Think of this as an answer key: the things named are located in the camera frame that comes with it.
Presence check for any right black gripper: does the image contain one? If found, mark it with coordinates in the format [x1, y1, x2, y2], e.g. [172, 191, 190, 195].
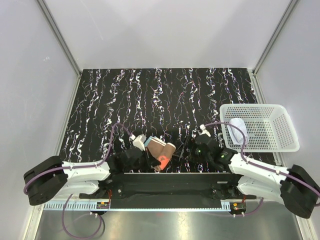
[173, 135, 212, 165]

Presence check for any orange brown towel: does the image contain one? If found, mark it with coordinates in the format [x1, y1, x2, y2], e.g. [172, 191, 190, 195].
[144, 136, 176, 172]

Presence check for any white towel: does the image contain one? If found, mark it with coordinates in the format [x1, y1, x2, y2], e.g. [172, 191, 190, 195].
[227, 118, 249, 145]

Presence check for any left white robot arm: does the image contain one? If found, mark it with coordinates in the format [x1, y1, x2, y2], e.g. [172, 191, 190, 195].
[23, 146, 161, 206]

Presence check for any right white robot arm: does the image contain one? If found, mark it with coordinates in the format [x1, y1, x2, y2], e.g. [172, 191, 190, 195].
[178, 134, 320, 219]

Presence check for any white plastic basket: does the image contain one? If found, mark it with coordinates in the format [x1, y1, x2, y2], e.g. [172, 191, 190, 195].
[219, 103, 300, 153]

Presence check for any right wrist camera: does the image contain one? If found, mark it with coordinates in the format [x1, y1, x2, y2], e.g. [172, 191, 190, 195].
[198, 124, 211, 137]

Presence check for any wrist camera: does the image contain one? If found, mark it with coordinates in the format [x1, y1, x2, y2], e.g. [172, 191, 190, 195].
[129, 134, 147, 151]
[198, 124, 211, 137]

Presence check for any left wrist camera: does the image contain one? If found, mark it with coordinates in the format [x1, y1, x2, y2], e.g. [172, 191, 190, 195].
[129, 134, 147, 151]

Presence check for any white cable duct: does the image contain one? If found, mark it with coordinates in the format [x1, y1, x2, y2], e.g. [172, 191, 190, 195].
[44, 200, 233, 212]

